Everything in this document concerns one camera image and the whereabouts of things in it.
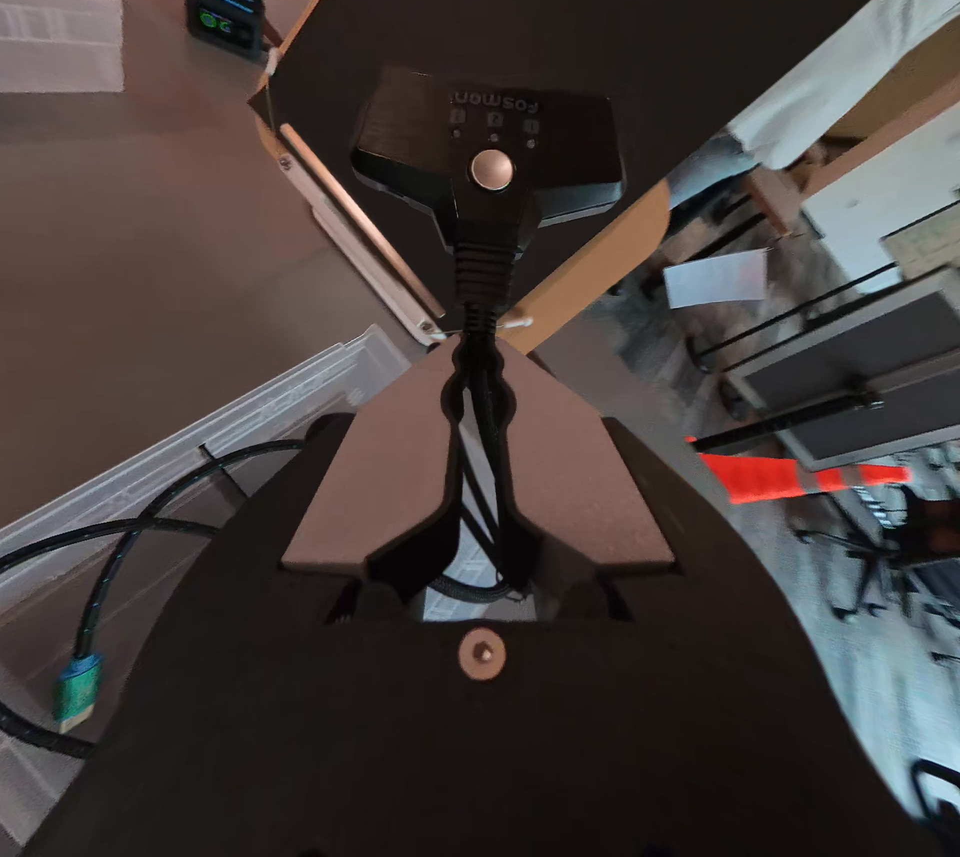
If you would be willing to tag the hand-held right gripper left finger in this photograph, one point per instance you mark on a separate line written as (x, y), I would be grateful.
(375, 489)

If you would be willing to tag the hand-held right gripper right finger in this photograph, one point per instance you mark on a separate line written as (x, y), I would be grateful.
(585, 489)

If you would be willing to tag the hdmi switch box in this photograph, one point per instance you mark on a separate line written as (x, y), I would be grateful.
(555, 144)

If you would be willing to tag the orange striped bar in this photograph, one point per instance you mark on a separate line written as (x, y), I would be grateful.
(765, 478)

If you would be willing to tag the white paper tag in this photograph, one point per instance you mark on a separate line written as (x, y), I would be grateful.
(712, 279)

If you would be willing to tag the black office chair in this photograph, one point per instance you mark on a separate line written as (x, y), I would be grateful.
(900, 534)

